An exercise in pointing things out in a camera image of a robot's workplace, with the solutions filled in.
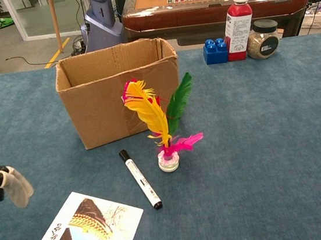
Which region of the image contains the red juice bottle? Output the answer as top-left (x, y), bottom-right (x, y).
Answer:
top-left (220, 0), bottom-right (259, 62)

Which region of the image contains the white power strip with plugs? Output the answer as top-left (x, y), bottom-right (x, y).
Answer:
top-left (71, 38), bottom-right (86, 51)

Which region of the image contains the feather shuttlecock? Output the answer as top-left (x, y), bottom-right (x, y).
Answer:
top-left (119, 71), bottom-right (209, 178)

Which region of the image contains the open cardboard box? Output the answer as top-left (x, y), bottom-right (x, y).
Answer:
top-left (51, 35), bottom-right (188, 153)

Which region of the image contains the glass jar black lid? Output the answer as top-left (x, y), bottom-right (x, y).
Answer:
top-left (244, 17), bottom-right (283, 62)

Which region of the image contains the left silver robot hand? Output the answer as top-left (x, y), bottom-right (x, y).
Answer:
top-left (0, 160), bottom-right (36, 212)

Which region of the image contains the blue building block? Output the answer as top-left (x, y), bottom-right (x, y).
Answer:
top-left (201, 37), bottom-right (230, 66)

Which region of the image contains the blue table mat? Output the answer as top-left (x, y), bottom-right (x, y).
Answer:
top-left (0, 33), bottom-right (321, 240)

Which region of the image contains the black floor cable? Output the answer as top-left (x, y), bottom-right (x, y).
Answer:
top-left (5, 52), bottom-right (58, 70)

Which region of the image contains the brown mahjong table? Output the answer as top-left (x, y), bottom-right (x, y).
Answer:
top-left (119, 0), bottom-right (315, 58)

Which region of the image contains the wooden pole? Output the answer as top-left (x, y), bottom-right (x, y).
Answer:
top-left (47, 0), bottom-right (65, 55)

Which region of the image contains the white printed card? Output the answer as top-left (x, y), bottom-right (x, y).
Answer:
top-left (33, 183), bottom-right (148, 240)

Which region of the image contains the black white marker pen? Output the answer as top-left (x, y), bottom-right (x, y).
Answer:
top-left (118, 145), bottom-right (164, 214)

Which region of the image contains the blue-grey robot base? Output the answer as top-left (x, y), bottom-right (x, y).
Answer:
top-left (77, 0), bottom-right (127, 55)

